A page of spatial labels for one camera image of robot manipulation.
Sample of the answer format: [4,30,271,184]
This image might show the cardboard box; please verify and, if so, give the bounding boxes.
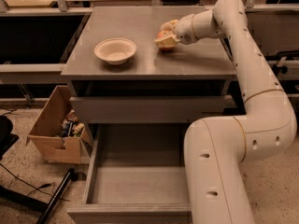
[28,86,92,164]

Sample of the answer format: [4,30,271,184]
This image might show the black cable on floor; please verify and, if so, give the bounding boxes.
[0,161,71,203]

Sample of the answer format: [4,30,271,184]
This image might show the black pole on floor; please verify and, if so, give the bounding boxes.
[36,168,75,224]

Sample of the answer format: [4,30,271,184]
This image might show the black chair base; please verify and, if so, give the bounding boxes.
[0,115,50,213]

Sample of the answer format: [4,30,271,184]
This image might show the open grey middle drawer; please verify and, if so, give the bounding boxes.
[67,124,192,224]

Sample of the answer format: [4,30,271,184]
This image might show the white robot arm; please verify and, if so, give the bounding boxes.
[155,0,297,224]

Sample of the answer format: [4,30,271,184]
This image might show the grey top drawer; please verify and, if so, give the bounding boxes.
[70,97,224,124]

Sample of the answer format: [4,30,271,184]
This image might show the items inside cardboard box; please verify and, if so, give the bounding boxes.
[60,110,84,137]

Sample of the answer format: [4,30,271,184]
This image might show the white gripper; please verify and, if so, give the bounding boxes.
[154,10,219,48]

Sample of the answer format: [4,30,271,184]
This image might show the grey drawer cabinet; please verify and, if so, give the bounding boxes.
[63,7,235,137]

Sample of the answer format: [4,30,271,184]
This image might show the white paper bowl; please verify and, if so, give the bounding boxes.
[94,38,136,65]

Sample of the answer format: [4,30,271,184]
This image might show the red apple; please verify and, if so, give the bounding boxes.
[157,31,176,51]

